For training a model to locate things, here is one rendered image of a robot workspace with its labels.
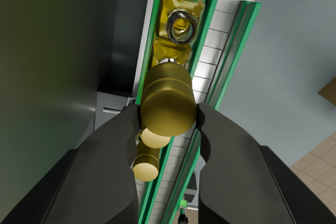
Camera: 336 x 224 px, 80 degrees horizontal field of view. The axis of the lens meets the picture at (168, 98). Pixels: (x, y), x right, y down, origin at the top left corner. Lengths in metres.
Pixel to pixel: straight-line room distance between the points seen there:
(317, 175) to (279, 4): 2.00
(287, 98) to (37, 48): 0.71
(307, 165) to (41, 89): 2.23
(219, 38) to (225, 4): 0.07
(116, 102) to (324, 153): 2.00
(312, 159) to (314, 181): 0.30
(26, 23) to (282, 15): 0.60
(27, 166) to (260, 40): 0.60
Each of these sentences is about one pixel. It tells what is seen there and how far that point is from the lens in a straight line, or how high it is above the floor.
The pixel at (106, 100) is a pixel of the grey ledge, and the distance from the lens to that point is 0.55.
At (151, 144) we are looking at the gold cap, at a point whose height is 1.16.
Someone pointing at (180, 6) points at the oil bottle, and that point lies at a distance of 0.25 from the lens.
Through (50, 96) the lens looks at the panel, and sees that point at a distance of 0.25.
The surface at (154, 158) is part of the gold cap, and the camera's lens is 0.27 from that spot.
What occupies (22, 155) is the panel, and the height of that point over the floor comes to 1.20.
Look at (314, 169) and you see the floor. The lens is 2.38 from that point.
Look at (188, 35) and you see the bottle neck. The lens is 0.21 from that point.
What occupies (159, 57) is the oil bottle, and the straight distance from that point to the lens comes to 0.26.
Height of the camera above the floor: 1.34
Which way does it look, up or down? 62 degrees down
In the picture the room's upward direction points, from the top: 178 degrees counter-clockwise
